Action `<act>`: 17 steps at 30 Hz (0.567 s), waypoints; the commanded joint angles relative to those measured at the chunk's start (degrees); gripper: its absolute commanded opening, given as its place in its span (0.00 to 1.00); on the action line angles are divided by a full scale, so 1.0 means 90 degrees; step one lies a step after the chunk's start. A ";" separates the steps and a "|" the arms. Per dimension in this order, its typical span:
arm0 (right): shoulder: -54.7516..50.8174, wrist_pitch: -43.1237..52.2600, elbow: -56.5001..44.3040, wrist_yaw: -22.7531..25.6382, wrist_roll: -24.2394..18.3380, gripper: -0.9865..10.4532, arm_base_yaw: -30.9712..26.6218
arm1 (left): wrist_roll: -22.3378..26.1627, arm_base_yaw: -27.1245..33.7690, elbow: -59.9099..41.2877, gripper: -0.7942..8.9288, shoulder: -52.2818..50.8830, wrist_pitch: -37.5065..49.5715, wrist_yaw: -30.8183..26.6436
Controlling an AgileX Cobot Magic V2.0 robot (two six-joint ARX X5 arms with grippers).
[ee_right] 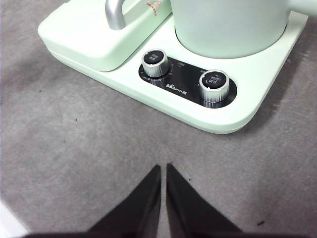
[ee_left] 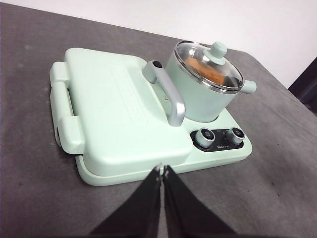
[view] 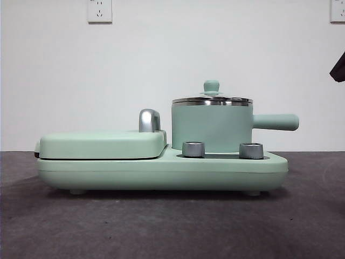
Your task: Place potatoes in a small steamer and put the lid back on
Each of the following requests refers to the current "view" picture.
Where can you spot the mint green steamer pot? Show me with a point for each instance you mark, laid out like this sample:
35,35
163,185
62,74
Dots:
213,126

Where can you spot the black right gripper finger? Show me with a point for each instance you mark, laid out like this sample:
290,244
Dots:
340,73

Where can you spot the white wall socket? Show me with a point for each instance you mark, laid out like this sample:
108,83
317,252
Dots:
338,10
99,12

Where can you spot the silver control knob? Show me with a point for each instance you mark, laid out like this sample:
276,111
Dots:
192,149
250,151

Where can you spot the glass lid with green knob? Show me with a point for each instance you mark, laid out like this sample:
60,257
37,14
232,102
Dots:
211,86

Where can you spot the mint green breakfast machine base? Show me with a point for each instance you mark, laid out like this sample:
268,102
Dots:
161,172

